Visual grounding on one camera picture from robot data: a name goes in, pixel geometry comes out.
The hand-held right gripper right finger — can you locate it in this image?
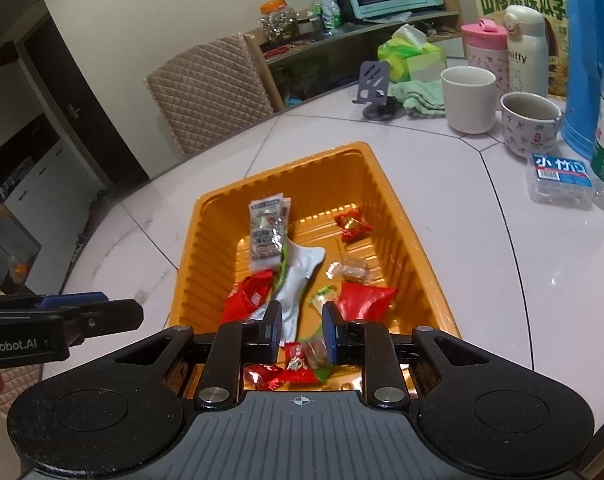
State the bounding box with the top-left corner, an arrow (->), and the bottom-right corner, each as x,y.
322,301 -> 500,411

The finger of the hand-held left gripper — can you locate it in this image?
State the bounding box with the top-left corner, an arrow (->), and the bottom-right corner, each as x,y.
0,291 -> 108,314
63,298 -> 146,349

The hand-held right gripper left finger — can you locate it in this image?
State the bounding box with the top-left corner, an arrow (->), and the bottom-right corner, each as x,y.
108,300 -> 283,412

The green candy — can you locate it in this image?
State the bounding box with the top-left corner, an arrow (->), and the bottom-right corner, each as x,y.
302,332 -> 335,384

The yellow clear candy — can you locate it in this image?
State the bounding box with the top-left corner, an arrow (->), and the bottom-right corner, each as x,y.
306,283 -> 341,311

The long red candy packet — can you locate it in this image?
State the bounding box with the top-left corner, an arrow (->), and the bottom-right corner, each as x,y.
221,268 -> 278,324

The large red snack packet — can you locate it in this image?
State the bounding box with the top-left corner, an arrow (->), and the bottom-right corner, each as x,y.
339,281 -> 399,321

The silver foil snack pouch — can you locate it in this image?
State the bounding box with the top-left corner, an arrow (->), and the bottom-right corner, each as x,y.
254,239 -> 328,344

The red packet with gold picture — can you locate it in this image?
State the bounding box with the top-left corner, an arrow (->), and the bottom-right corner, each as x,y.
243,363 -> 315,392

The brown candy clear wrapper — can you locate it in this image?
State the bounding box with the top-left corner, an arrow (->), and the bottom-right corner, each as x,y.
326,257 -> 373,284

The clear blue-print snack packet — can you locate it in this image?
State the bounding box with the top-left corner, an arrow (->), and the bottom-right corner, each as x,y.
248,197 -> 289,271

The red gold candy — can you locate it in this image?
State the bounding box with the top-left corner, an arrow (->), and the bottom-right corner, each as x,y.
333,207 -> 374,244

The orange plastic tray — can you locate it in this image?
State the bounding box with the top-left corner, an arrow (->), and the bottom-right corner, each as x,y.
169,140 -> 463,401

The dark tall cabinet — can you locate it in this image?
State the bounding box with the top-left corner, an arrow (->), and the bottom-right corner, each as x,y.
19,10 -> 151,197

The beige quilted chair back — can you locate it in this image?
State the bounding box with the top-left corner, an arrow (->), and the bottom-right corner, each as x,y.
142,32 -> 275,159

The grey phone stand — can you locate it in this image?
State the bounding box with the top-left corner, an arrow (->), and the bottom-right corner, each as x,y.
352,59 -> 408,122

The green cloth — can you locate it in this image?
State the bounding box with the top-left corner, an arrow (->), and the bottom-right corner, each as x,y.
390,79 -> 448,119

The plain white mug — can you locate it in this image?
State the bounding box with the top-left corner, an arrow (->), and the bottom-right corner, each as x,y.
440,65 -> 498,135

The clear box blue label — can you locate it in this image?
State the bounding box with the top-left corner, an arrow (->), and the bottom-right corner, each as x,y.
526,152 -> 595,211

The patterned white mug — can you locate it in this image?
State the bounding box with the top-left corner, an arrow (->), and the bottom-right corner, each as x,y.
498,91 -> 564,160

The wooden shelf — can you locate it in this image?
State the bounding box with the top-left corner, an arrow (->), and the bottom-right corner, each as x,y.
244,0 -> 465,111

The green tissue pack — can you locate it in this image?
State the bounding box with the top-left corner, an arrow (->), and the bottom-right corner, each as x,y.
377,23 -> 448,84

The glass jar orange lid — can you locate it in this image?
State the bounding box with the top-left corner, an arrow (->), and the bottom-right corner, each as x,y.
259,0 -> 299,44

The green snack bag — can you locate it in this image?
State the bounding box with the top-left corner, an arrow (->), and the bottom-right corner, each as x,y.
309,0 -> 343,36

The pink lidded cup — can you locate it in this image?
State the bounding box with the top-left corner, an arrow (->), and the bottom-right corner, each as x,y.
460,17 -> 510,74

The white thermos bottle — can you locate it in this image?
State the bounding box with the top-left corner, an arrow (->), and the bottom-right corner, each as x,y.
504,4 -> 550,99

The blue thermos jug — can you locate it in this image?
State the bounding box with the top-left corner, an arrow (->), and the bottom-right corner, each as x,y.
558,0 -> 604,161

